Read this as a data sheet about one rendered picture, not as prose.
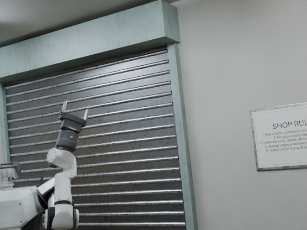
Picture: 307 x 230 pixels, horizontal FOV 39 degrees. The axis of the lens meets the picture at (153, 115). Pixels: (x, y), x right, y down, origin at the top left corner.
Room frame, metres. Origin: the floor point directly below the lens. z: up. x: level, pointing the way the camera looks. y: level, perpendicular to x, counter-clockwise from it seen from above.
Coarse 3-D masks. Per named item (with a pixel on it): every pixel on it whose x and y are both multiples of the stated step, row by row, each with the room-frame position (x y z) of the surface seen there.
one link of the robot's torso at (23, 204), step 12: (0, 192) 1.95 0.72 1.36; (12, 192) 1.94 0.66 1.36; (24, 192) 1.94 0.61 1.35; (36, 192) 2.01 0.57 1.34; (0, 204) 1.91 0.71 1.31; (12, 204) 1.91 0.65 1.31; (24, 204) 1.92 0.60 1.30; (36, 204) 1.97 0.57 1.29; (0, 216) 1.91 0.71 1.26; (12, 216) 1.91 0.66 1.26; (24, 216) 1.91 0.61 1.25; (36, 216) 1.99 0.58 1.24; (0, 228) 1.91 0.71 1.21; (12, 228) 1.92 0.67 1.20; (24, 228) 1.93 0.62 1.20; (36, 228) 2.01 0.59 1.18
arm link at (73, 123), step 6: (60, 114) 1.90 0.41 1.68; (66, 114) 1.89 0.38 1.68; (66, 120) 1.88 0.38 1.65; (72, 120) 1.90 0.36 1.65; (78, 120) 1.91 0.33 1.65; (84, 120) 1.92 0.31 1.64; (60, 126) 1.91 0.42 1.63; (66, 126) 1.88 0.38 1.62; (72, 126) 1.89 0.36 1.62; (78, 126) 1.91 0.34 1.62; (84, 126) 1.94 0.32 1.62; (60, 132) 1.87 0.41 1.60; (66, 132) 1.86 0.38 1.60; (72, 132) 1.87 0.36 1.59; (78, 132) 1.91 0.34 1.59; (60, 138) 1.86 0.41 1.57; (66, 138) 1.85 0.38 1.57; (72, 138) 1.86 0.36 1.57; (78, 138) 1.90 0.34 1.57
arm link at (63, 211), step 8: (56, 184) 1.78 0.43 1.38; (64, 184) 1.78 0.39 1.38; (56, 192) 1.76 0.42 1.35; (64, 192) 1.76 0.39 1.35; (56, 200) 1.74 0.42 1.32; (64, 200) 1.74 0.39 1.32; (48, 208) 1.74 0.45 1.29; (56, 208) 1.73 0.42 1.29; (64, 208) 1.73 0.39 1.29; (72, 208) 1.76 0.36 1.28; (48, 216) 1.72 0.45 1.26; (56, 216) 1.72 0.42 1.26; (64, 216) 1.73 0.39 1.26; (72, 216) 1.74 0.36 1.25; (48, 224) 1.72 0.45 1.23; (56, 224) 1.72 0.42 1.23; (64, 224) 1.74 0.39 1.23; (72, 224) 1.74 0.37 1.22
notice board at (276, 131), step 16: (256, 112) 3.24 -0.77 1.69; (272, 112) 3.18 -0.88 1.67; (288, 112) 3.12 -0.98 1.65; (304, 112) 3.07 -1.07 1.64; (256, 128) 3.25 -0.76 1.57; (272, 128) 3.19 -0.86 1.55; (288, 128) 3.13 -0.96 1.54; (304, 128) 3.08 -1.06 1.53; (256, 144) 3.25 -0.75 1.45; (272, 144) 3.20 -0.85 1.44; (288, 144) 3.14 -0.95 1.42; (304, 144) 3.08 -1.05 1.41; (256, 160) 3.26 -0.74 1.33; (272, 160) 3.20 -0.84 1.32; (288, 160) 3.15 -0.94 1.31; (304, 160) 3.09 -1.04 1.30
